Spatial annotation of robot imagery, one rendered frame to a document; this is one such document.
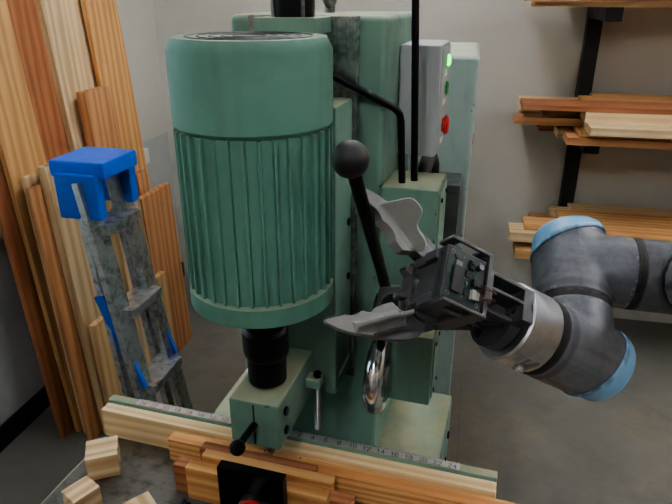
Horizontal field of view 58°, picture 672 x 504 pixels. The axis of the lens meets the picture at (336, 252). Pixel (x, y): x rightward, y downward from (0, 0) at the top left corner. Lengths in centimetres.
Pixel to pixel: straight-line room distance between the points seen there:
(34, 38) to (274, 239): 185
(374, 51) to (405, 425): 69
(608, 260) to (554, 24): 228
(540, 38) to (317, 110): 241
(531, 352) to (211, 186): 37
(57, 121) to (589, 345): 208
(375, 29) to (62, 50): 178
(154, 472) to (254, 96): 59
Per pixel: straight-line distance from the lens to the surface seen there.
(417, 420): 120
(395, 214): 63
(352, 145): 53
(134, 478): 97
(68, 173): 167
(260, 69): 59
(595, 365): 72
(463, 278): 59
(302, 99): 61
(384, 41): 82
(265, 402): 79
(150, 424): 100
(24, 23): 238
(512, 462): 237
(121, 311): 175
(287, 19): 77
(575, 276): 75
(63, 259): 222
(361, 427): 106
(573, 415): 266
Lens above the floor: 155
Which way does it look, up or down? 23 degrees down
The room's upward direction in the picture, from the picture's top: straight up
